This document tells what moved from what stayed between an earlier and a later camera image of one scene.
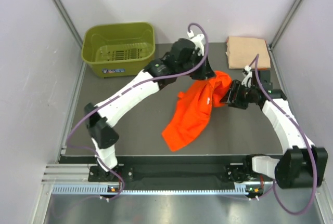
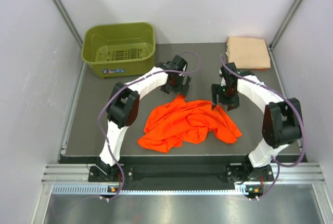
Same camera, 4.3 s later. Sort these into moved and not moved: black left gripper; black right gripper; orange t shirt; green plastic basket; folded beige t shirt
Moved: orange t shirt; black right gripper; black left gripper
Not moved: folded beige t shirt; green plastic basket
